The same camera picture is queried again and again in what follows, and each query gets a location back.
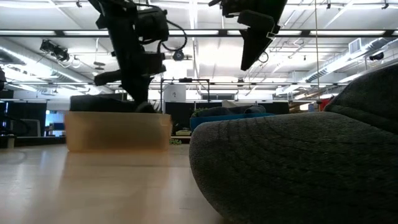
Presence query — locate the black ceiling mounted device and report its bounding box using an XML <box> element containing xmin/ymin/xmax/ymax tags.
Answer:
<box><xmin>39</xmin><ymin>39</ymin><xmax>71</xmax><ymax>62</ymax></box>

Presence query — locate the grey fabric cap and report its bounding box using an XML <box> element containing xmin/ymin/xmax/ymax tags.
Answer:
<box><xmin>188</xmin><ymin>63</ymin><xmax>398</xmax><ymax>224</ymax></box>

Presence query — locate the dark blue denim cap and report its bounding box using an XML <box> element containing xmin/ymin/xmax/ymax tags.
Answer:
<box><xmin>195</xmin><ymin>105</ymin><xmax>267</xmax><ymax>118</ymax></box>

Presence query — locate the translucent orange plastic tray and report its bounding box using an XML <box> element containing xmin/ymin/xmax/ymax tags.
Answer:
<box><xmin>64</xmin><ymin>111</ymin><xmax>174</xmax><ymax>153</ymax></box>

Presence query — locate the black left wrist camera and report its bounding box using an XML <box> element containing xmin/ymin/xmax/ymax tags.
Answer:
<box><xmin>136</xmin><ymin>7</ymin><xmax>170</xmax><ymax>45</ymax></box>

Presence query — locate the thin vertical pole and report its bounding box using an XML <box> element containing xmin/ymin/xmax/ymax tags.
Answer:
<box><xmin>314</xmin><ymin>0</ymin><xmax>320</xmax><ymax>104</ymax></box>

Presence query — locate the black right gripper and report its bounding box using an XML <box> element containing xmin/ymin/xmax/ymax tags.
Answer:
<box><xmin>207</xmin><ymin>0</ymin><xmax>289</xmax><ymax>72</ymax></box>

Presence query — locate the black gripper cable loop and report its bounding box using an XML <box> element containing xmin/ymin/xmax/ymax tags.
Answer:
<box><xmin>157</xmin><ymin>19</ymin><xmax>188</xmax><ymax>54</ymax></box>

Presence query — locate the blue plastic tray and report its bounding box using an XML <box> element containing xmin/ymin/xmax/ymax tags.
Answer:
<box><xmin>190</xmin><ymin>112</ymin><xmax>276</xmax><ymax>132</ymax></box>

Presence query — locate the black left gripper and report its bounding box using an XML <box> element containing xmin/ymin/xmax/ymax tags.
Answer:
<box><xmin>93</xmin><ymin>18</ymin><xmax>167</xmax><ymax>114</ymax></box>

